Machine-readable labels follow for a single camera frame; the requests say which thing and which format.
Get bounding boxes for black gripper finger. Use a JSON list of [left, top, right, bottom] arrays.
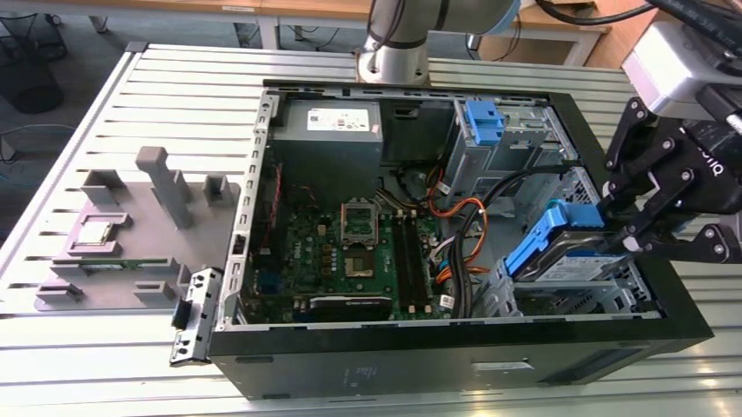
[[600, 97, 697, 214], [620, 208, 742, 264]]

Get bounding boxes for hard disk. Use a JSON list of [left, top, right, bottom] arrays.
[[502, 202, 637, 286]]

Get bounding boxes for silver disk bay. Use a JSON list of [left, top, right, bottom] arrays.
[[473, 260, 660, 319]]

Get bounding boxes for silver drive cage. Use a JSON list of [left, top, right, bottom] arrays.
[[445, 97, 580, 210]]

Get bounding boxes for empty blue drive carrier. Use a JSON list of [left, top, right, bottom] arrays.
[[464, 99, 508, 148]]

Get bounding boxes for brown wooden cabinet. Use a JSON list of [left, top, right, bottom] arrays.
[[590, 0, 660, 73]]

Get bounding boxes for short wooden top desk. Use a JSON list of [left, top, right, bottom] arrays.
[[466, 0, 615, 67]]

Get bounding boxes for black RAM slot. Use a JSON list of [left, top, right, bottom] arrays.
[[393, 210, 418, 314], [409, 210, 434, 314]]

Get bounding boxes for metal socket cover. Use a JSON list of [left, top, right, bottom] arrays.
[[341, 197, 384, 248]]

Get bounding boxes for CPU socket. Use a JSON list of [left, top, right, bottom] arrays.
[[341, 245, 380, 280]]

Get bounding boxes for black PC case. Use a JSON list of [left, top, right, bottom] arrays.
[[206, 77, 716, 401]]

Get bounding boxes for green motherboard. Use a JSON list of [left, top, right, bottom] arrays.
[[241, 208, 452, 325]]

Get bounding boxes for black graphics card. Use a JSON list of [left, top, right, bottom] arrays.
[[293, 294, 397, 323]]

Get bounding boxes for grey power supply unit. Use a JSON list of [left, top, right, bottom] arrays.
[[270, 97, 388, 197]]

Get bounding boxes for grey parts rack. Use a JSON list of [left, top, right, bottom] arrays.
[[34, 145, 244, 313]]

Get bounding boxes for green RAM stick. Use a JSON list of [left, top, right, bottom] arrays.
[[81, 259, 171, 274]]

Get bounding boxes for long wooden top desk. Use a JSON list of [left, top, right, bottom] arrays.
[[55, 0, 373, 50]]

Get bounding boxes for silver CPU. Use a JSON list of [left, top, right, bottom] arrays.
[[78, 221, 115, 245]]

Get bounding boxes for black bin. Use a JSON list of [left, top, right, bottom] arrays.
[[9, 60, 67, 115]]

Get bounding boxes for black mesh basket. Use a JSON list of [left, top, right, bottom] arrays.
[[0, 12, 71, 62]]

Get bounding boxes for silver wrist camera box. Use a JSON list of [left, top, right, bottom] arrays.
[[621, 19, 742, 119]]

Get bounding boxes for orange red wire loop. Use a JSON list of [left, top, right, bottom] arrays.
[[428, 195, 494, 223]]

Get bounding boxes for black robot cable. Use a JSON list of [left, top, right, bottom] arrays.
[[649, 0, 742, 76], [536, 0, 663, 28]]

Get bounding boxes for thick black cable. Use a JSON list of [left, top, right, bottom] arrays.
[[457, 164, 588, 318], [449, 164, 585, 318]]

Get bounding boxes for orange power wire bundle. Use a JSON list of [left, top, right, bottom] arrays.
[[432, 259, 493, 291]]

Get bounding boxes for yellow black power wires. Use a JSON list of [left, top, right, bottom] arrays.
[[374, 187, 432, 215]]

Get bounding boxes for metal card retention bracket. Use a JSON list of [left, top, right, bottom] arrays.
[[170, 267, 226, 367]]

